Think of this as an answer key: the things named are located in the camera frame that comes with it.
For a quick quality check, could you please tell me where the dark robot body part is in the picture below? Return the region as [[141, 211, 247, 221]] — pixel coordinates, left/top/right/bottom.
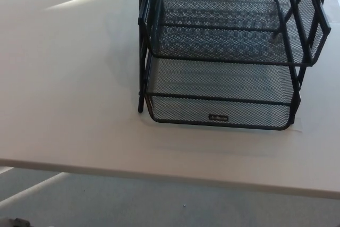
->
[[0, 217, 30, 227]]

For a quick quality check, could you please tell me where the black mesh tray with label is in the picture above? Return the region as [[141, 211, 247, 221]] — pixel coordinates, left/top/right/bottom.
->
[[146, 0, 302, 131]]

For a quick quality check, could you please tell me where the black mesh tiered letter tray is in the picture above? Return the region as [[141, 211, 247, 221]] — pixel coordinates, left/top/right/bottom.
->
[[137, 0, 332, 127]]

